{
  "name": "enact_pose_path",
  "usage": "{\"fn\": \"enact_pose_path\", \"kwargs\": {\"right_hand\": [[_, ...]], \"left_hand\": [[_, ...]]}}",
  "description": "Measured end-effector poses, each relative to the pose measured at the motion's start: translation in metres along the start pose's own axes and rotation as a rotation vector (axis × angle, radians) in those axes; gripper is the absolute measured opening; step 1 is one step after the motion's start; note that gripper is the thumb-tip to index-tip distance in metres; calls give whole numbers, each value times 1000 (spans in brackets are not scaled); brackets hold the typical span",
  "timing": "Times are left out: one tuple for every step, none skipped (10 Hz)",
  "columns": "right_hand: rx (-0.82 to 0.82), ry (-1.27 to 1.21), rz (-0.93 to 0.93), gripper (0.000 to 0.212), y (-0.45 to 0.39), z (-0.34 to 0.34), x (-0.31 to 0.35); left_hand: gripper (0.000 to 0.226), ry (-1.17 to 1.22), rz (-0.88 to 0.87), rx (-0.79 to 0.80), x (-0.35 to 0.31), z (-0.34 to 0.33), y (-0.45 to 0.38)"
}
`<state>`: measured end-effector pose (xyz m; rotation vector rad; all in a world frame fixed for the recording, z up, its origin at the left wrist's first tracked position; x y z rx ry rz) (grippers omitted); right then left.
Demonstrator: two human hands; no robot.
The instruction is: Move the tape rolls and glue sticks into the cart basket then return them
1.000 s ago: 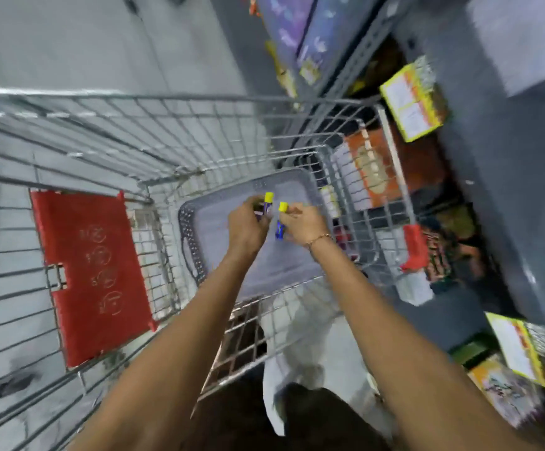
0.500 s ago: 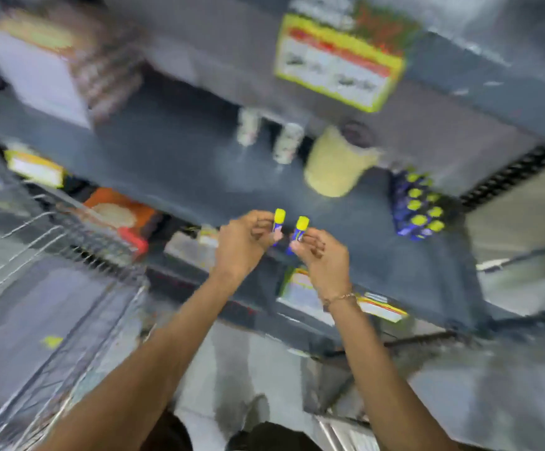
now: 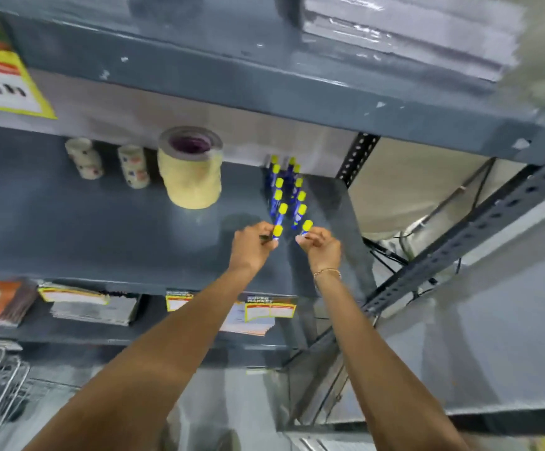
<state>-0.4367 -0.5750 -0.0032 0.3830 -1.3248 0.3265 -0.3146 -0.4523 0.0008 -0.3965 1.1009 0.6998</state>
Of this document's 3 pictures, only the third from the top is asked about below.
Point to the person's right hand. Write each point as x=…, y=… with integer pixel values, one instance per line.
x=324, y=252

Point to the person's left hand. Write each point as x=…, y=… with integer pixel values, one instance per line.
x=246, y=248

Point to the person's right fingers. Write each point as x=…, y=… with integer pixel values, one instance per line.
x=307, y=239

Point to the person's left fingers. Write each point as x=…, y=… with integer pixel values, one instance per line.
x=265, y=232

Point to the blue glue stick yellow cap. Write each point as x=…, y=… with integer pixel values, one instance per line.
x=307, y=225
x=277, y=231

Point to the person's left forearm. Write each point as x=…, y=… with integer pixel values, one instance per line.
x=159, y=352

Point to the person's right forearm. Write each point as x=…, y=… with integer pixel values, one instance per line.
x=380, y=371

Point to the rows of blue glue tubes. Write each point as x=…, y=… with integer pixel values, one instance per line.
x=282, y=192

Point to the yellow price label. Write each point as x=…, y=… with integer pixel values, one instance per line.
x=270, y=309
x=73, y=294
x=177, y=301

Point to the stack of beige masking tape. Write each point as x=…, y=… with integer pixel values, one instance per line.
x=190, y=176

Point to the stack of white paper sheets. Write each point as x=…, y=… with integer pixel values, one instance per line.
x=249, y=326

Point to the stack of small clear tape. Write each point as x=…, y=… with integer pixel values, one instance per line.
x=134, y=168
x=84, y=159

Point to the grey metal shelving rack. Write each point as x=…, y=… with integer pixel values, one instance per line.
x=112, y=230

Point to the stack of grey paper sheets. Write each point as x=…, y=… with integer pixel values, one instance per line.
x=96, y=312

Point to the plastic wrapped paper packs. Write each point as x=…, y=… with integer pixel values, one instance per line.
x=408, y=32

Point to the brown and orange packet stack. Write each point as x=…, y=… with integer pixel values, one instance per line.
x=0, y=300

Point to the yellow and red shelf sign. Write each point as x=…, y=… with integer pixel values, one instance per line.
x=0, y=79

